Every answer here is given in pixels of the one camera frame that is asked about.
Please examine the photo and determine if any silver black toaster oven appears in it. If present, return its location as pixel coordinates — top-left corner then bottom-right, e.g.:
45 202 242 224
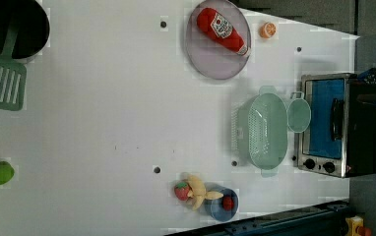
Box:
296 73 376 178

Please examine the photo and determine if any green slotted spatula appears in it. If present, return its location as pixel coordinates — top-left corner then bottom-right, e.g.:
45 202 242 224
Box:
0 19 27 111

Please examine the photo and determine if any purple round plate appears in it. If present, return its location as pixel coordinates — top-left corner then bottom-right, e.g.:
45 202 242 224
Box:
185 0 252 80

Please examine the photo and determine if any mint green plastic cup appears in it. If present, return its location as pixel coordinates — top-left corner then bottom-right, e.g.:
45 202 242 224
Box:
286 91 311 133

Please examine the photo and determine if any mint green plastic strainer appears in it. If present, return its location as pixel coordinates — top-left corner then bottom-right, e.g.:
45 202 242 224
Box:
231 86 288 178

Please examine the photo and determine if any black cylindrical pot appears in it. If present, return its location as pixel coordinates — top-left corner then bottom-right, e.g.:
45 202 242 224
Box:
0 0 50 59

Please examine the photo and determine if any orange slice toy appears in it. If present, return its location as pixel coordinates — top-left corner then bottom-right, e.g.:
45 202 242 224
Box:
259 22 277 38

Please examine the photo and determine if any blue bowl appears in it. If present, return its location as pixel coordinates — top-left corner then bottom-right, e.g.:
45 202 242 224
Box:
204 185 238 222

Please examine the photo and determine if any yellow red emergency button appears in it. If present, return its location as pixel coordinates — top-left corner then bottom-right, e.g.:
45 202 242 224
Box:
345 215 372 236

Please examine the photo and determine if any yellow plush banana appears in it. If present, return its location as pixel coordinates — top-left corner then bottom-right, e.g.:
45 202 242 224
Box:
187 174 223 210

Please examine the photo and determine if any red toy in bowl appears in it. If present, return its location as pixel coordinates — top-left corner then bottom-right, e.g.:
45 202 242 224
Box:
222 197 234 211

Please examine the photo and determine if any red plush ketchup bottle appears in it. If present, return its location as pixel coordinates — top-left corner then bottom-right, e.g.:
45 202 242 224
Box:
196 8 249 56

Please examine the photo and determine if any plush strawberry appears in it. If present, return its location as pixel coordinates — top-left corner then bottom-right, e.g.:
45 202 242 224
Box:
174 182 190 201

